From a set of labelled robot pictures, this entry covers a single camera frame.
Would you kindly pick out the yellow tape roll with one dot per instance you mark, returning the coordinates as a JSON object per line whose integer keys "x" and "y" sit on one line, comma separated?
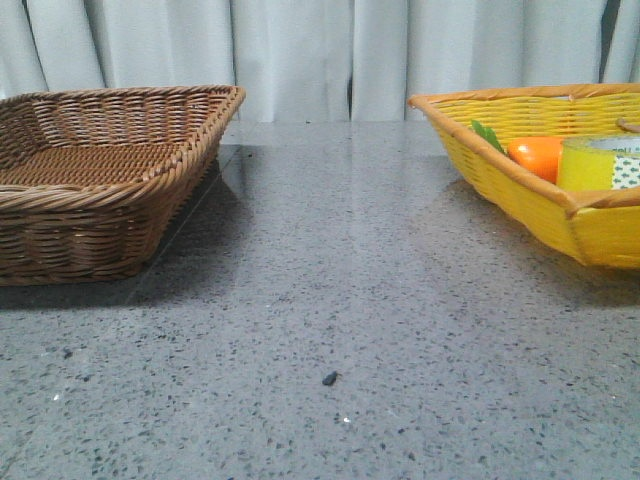
{"x": 599, "y": 163}

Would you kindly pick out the yellow woven basket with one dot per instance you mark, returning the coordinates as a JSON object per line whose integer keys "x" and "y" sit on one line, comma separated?
{"x": 596, "y": 228}

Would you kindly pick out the brown wicker basket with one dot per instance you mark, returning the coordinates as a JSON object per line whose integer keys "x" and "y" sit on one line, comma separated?
{"x": 91, "y": 179}

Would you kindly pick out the orange toy carrot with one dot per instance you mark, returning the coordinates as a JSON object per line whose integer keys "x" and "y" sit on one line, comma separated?
{"x": 539, "y": 155}

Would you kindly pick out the small black debris piece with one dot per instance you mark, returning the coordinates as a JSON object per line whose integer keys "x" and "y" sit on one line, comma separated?
{"x": 330, "y": 379}

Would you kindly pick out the white curtain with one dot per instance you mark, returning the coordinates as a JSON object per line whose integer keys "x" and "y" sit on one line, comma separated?
{"x": 317, "y": 60}

